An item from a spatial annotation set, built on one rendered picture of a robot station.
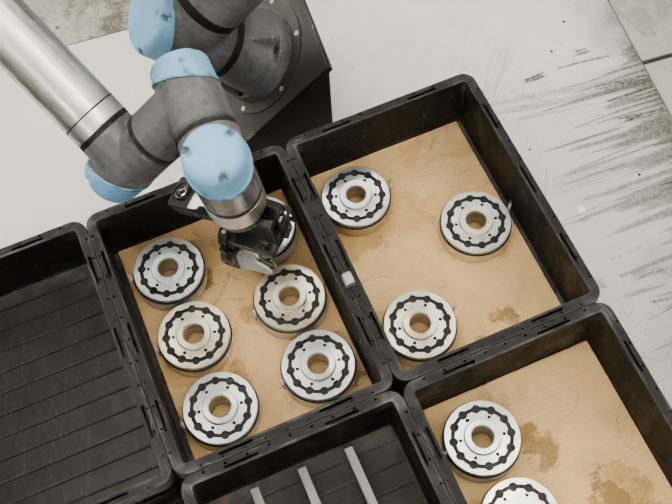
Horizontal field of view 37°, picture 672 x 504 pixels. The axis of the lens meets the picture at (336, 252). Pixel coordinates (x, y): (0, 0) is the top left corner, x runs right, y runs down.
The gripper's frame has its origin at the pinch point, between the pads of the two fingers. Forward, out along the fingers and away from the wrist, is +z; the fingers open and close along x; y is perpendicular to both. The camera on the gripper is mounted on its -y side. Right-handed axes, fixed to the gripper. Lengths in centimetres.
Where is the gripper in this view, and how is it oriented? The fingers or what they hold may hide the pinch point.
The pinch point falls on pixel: (249, 247)
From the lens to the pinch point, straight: 144.0
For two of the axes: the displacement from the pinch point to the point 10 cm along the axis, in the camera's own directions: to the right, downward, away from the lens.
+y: 9.3, 3.2, -1.9
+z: 0.9, 3.1, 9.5
